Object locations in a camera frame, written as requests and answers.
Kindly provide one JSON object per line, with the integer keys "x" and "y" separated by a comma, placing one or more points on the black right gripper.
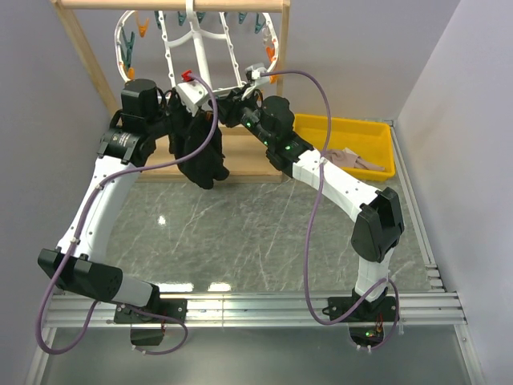
{"x": 229, "y": 108}

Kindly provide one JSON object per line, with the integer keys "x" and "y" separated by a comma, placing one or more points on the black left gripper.
{"x": 191, "y": 122}

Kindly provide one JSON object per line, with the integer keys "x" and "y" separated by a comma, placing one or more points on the black striped underwear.
{"x": 208, "y": 165}

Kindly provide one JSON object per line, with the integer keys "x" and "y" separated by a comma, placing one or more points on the white oval clip hanger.
{"x": 124, "y": 46}

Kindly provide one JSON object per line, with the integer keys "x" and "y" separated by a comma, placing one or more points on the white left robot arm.
{"x": 77, "y": 264}

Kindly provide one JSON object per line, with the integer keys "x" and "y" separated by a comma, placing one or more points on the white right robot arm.
{"x": 376, "y": 214}

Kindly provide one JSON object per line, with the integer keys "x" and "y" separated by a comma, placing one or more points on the wooden hanger rack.
{"x": 161, "y": 162}

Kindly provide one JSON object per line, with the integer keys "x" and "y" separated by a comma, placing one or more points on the pink folded cloth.
{"x": 346, "y": 158}

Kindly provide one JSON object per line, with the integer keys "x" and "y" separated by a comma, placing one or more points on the yellow plastic tray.
{"x": 372, "y": 141}

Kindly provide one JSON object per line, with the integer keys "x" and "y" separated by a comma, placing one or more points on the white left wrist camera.
{"x": 192, "y": 94}

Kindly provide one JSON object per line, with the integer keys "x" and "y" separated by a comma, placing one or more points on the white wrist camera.
{"x": 255, "y": 78}
{"x": 192, "y": 94}

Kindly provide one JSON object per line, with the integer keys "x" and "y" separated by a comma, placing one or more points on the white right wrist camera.
{"x": 255, "y": 78}

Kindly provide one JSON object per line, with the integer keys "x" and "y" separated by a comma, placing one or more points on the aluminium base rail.
{"x": 265, "y": 310}

